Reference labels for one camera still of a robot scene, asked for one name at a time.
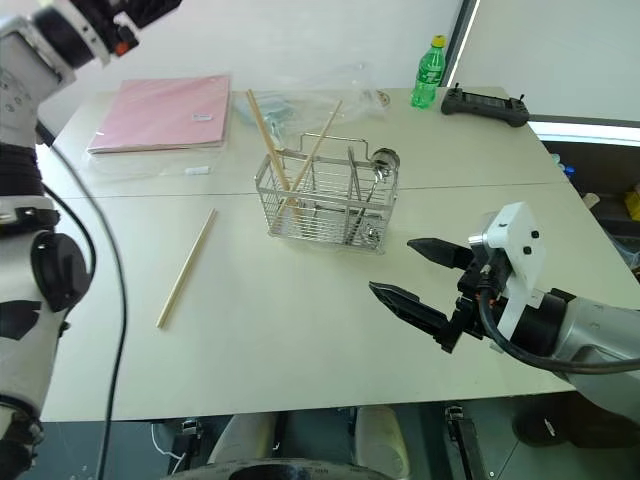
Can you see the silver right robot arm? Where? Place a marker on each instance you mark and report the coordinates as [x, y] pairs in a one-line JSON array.
[[600, 325]]

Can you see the black table leg bracket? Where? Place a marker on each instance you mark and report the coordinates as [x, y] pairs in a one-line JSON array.
[[465, 440], [189, 440]]

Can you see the crumpled clear plastic bag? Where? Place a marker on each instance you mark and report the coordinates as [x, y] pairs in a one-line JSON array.
[[350, 107]]

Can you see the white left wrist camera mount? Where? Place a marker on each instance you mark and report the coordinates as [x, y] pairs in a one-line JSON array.
[[102, 46]]

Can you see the pink paper stack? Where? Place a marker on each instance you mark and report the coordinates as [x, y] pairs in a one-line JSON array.
[[160, 110]]

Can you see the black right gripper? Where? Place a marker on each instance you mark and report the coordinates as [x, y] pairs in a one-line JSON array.
[[487, 280]]

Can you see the metal spoon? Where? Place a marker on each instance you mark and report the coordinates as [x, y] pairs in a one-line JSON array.
[[386, 159]]

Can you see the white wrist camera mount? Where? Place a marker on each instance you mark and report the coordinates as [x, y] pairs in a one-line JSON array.
[[102, 46], [520, 240]]

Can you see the dark rounded shape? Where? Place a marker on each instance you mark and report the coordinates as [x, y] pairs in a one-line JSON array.
[[280, 472]]

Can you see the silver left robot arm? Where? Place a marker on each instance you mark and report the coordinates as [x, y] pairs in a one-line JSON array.
[[20, 360]]

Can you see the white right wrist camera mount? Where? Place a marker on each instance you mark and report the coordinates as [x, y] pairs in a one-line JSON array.
[[520, 240]]

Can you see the yellow box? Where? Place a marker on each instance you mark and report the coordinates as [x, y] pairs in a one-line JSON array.
[[633, 202]]

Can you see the clear plastic paper sleeve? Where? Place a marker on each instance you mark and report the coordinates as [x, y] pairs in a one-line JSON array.
[[150, 165]]

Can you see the light blue packet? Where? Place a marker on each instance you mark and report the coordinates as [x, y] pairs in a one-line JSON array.
[[272, 111]]

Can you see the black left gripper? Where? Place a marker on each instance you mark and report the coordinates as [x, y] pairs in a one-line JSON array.
[[150, 10]]

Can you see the wooden chopstick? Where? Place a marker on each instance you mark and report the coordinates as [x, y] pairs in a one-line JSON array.
[[265, 135], [325, 131], [186, 268]]

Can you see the black shoe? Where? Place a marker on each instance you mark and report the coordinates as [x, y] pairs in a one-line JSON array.
[[542, 425]]

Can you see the green plastic bottle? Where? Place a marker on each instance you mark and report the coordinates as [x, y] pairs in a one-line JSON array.
[[427, 75]]

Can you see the black remote controller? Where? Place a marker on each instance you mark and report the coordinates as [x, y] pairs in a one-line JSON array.
[[485, 106]]

